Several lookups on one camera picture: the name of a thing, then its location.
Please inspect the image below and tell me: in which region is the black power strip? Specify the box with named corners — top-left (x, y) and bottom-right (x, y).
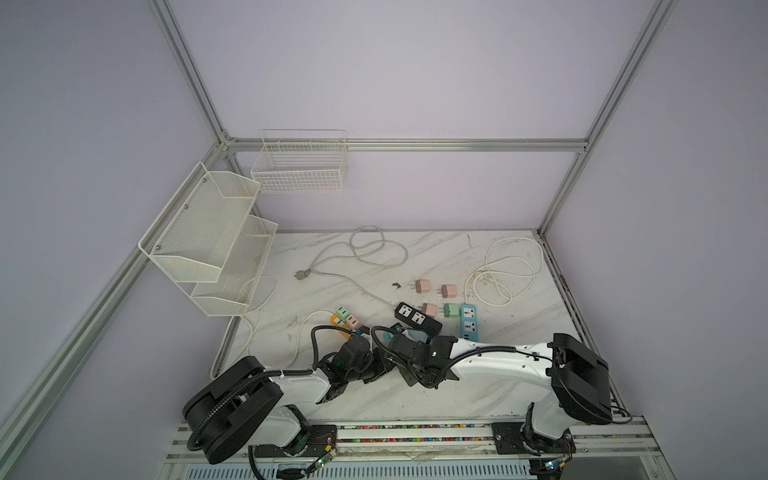
top-left (394, 302), bottom-right (443, 337)

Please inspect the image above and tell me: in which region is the green plug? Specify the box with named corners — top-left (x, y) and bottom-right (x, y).
top-left (442, 303), bottom-right (460, 318)
top-left (336, 306), bottom-right (351, 321)

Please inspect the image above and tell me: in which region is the blue power strip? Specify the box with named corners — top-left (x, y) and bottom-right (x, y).
top-left (459, 304), bottom-right (479, 342)

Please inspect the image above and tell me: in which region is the pink plug black strip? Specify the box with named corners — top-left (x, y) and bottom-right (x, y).
top-left (414, 279), bottom-right (432, 294)
top-left (440, 284), bottom-right (458, 299)

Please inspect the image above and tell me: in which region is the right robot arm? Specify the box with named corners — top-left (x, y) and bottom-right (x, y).
top-left (370, 326), bottom-right (617, 456)

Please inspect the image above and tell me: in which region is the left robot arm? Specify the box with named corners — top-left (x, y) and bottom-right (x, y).
top-left (182, 325), bottom-right (394, 465)

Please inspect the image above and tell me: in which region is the pink plug on orange strip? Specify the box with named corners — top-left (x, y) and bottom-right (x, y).
top-left (345, 315), bottom-right (362, 331)

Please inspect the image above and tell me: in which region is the green plug on orange strip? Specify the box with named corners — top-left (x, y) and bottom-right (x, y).
top-left (336, 306), bottom-right (351, 321)

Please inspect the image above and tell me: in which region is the orange power strip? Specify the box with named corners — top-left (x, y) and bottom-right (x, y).
top-left (330, 315), bottom-right (350, 340)

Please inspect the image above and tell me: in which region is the lower white mesh shelf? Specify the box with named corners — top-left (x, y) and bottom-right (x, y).
top-left (191, 215), bottom-right (278, 317)

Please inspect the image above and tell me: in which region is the white mesh shelf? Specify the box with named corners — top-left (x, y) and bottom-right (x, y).
top-left (138, 163), bottom-right (260, 283)
top-left (191, 215), bottom-right (278, 317)

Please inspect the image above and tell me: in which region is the upper white mesh shelf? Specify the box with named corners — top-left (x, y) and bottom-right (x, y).
top-left (138, 163), bottom-right (260, 283)

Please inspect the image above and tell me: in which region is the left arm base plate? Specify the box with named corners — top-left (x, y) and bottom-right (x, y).
top-left (254, 424), bottom-right (338, 459)

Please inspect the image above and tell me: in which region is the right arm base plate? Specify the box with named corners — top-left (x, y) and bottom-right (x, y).
top-left (491, 421), bottom-right (575, 457)

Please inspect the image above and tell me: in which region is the white cable of blue strip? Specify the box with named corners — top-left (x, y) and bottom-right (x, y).
top-left (464, 236), bottom-right (546, 308)

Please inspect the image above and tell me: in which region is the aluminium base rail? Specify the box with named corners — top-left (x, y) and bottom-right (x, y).
top-left (164, 416), bottom-right (667, 466)

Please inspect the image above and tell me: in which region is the white wire basket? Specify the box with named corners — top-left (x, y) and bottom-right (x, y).
top-left (251, 129), bottom-right (348, 194)

